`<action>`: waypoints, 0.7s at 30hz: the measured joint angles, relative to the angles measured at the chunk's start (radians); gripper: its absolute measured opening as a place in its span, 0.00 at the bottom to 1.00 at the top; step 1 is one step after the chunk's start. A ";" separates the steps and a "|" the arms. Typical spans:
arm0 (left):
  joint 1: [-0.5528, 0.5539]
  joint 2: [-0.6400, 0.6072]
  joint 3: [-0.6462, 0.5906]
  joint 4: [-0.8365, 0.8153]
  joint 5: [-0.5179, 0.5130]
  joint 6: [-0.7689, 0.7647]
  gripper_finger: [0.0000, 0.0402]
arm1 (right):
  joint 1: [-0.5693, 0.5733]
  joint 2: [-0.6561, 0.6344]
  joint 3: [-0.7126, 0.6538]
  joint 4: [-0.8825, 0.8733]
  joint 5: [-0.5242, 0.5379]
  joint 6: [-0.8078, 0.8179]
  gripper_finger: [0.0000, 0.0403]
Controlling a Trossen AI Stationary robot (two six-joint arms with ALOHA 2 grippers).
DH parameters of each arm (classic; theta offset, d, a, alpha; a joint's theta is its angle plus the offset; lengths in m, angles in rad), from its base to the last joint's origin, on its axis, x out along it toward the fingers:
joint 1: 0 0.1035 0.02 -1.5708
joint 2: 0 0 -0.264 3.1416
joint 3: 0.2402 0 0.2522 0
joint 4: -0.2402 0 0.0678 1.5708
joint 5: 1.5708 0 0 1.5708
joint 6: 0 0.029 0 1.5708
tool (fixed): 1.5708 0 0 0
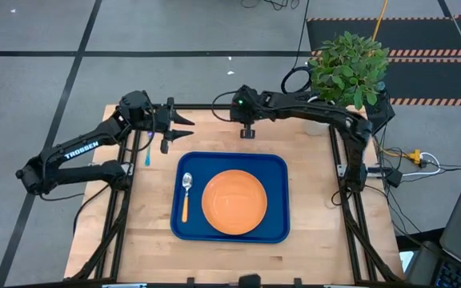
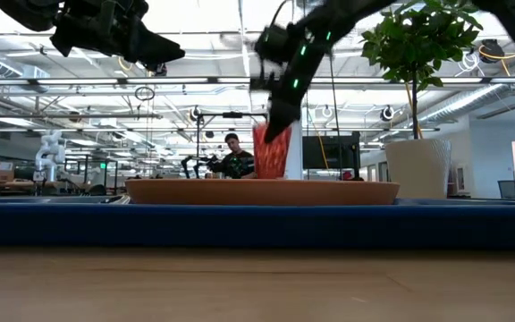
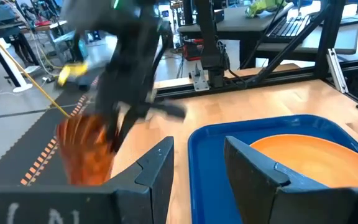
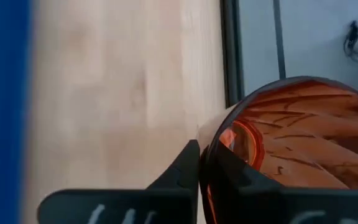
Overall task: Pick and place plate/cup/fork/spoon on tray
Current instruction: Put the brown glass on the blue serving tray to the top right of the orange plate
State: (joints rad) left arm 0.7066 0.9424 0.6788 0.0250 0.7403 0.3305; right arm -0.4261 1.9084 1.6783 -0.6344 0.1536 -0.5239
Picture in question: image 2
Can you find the blue plastic tray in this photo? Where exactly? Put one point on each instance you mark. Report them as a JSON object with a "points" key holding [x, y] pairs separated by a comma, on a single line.
{"points": [[257, 226]]}

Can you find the black monitor on stand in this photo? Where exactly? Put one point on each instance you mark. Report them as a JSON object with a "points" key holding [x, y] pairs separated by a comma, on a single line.
{"points": [[333, 152]]}

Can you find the black metal rig frame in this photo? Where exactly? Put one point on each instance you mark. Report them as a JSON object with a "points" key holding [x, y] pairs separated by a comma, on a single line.
{"points": [[233, 115]]}

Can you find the black metal frame cart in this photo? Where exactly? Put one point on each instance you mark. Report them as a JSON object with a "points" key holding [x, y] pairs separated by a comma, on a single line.
{"points": [[116, 172]]}

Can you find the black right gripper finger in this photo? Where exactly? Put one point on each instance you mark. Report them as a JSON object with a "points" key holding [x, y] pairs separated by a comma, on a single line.
{"points": [[280, 121]]}

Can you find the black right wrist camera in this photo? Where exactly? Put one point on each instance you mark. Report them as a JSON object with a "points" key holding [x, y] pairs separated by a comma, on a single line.
{"points": [[262, 84]]}

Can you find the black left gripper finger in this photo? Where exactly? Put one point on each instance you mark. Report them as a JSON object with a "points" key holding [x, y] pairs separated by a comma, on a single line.
{"points": [[154, 49]]}

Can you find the red faceted cup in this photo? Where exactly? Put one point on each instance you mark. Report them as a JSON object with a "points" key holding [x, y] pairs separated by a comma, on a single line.
{"points": [[273, 158]]}

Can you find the green plant in white pot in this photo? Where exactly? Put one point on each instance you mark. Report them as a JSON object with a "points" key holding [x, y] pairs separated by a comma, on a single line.
{"points": [[418, 170]]}

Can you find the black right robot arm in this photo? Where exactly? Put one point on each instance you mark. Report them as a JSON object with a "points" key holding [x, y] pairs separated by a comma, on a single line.
{"points": [[351, 13]]}

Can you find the black background robot arm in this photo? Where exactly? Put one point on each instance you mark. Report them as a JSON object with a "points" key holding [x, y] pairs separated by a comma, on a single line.
{"points": [[208, 163]]}

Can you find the orange plate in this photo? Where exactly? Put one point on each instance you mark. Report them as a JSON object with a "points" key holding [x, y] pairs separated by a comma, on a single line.
{"points": [[262, 192]]}

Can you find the grey office chair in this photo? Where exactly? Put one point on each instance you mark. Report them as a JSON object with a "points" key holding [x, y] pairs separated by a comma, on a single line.
{"points": [[510, 188]]}

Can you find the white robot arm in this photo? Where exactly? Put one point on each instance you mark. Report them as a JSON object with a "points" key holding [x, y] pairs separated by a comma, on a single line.
{"points": [[51, 154]]}

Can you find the person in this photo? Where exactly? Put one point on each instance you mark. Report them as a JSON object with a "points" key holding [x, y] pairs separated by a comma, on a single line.
{"points": [[237, 163]]}

